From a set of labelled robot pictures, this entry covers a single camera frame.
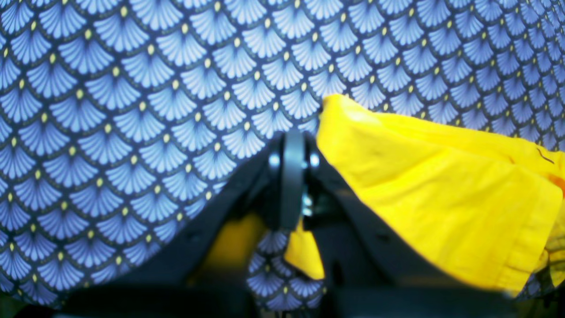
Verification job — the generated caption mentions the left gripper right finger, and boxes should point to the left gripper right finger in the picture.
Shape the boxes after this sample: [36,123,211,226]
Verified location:
[305,135,508,305]

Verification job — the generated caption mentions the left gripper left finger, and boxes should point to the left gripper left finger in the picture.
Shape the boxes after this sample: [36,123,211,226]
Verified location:
[66,137,283,305]

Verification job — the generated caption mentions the yellow T-shirt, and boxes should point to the yellow T-shirt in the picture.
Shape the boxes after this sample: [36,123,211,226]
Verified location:
[199,94,565,296]

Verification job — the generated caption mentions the blue fan-pattern tablecloth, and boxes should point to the blue fan-pattern tablecloth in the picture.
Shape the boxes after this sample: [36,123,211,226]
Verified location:
[0,0,564,307]

